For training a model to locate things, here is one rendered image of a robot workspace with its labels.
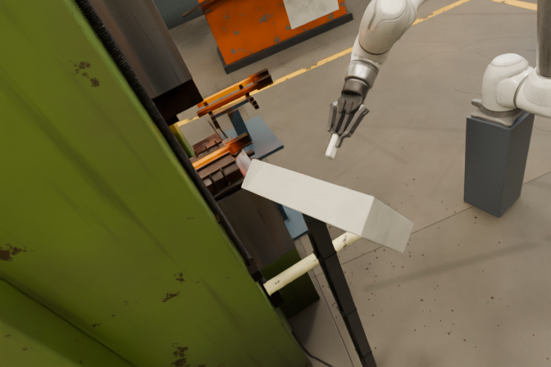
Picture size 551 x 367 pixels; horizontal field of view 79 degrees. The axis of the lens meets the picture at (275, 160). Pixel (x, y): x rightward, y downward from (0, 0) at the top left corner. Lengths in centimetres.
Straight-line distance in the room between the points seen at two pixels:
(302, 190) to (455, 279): 133
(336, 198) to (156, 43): 61
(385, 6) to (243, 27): 390
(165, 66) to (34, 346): 71
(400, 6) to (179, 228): 75
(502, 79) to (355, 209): 115
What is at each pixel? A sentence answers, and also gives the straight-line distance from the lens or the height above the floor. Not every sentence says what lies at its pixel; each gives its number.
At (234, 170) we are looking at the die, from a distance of 123.
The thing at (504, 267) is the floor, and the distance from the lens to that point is 202.
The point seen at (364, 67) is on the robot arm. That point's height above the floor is 123.
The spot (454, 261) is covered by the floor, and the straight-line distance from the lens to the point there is 201.
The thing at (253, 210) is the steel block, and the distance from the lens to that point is 132.
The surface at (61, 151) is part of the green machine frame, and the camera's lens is 77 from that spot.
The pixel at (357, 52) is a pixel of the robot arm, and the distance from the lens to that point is 106.
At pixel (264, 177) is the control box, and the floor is 118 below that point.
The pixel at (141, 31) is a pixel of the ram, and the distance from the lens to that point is 97.
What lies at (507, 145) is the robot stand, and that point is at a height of 51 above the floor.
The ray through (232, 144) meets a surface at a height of 101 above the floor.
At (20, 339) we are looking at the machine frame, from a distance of 95.
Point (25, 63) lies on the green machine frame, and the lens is 72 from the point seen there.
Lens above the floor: 169
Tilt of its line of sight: 37 degrees down
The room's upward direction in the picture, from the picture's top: 23 degrees counter-clockwise
